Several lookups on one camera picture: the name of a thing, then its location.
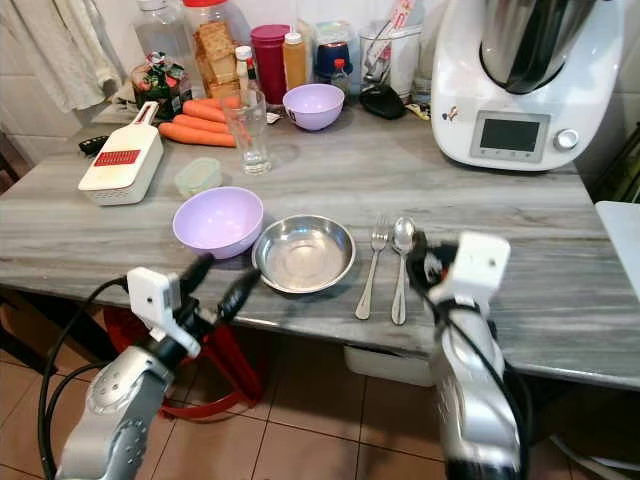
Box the clear drinking glass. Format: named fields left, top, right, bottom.
left=222, top=88, right=271, bottom=176

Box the stainless steel bowl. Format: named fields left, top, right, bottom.
left=252, top=215, right=357, bottom=295

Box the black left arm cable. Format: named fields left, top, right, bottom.
left=37, top=278, right=131, bottom=480

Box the steel spoon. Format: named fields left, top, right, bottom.
left=391, top=216, right=418, bottom=326

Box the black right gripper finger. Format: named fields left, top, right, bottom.
left=407, top=232, right=431, bottom=291

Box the white slicer with red label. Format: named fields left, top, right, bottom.
left=78, top=101, right=164, bottom=207

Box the red plastic stool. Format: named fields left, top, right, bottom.
left=102, top=305, right=266, bottom=421

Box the small bottle with white cap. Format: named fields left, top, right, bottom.
left=235, top=45, right=256, bottom=101

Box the white flat panel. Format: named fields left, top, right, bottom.
left=595, top=200, right=640, bottom=301

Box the magenta plastic canister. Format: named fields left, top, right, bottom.
left=250, top=25, right=291, bottom=105

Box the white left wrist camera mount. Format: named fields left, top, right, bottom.
left=127, top=266, right=199, bottom=359

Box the orange carrot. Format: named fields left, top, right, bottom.
left=171, top=112, right=229, bottom=135
left=158, top=122, right=236, bottom=149
left=182, top=96, right=241, bottom=123

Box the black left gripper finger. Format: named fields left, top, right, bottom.
left=182, top=254, right=218, bottom=295
left=218, top=268, right=261, bottom=323

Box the cracker jar with red lid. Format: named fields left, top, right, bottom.
left=183, top=0, right=242, bottom=101

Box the clear jar with blue contents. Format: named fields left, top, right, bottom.
left=312, top=22, right=358, bottom=96

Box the steel fork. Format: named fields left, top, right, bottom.
left=355, top=213, right=392, bottom=321

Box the white food processor with screen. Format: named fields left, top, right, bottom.
left=430, top=0, right=624, bottom=171

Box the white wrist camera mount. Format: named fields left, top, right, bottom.
left=445, top=232, right=512, bottom=311
left=127, top=266, right=199, bottom=359

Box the black rounded object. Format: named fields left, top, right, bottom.
left=360, top=85, right=409, bottom=120

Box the orange bottle with white cap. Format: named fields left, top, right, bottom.
left=282, top=32, right=307, bottom=91

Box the white hanging towel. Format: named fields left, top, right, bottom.
left=5, top=0, right=121, bottom=111

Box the small clear lidded container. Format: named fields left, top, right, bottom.
left=173, top=157, right=222, bottom=199

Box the small purple plastic bowl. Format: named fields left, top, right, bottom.
left=282, top=83, right=346, bottom=132

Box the clear utensil holder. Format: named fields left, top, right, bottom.
left=360, top=20, right=423, bottom=97

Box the white plastic bin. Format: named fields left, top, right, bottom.
left=343, top=345, right=436, bottom=388

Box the large purple plastic bowl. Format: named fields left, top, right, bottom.
left=172, top=186, right=265, bottom=260

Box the clear plastic water bottle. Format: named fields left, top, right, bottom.
left=132, top=0, right=193, bottom=86

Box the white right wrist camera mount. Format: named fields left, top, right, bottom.
left=445, top=232, right=512, bottom=311

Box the green and red packet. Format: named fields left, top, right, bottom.
left=130, top=52, right=187, bottom=121

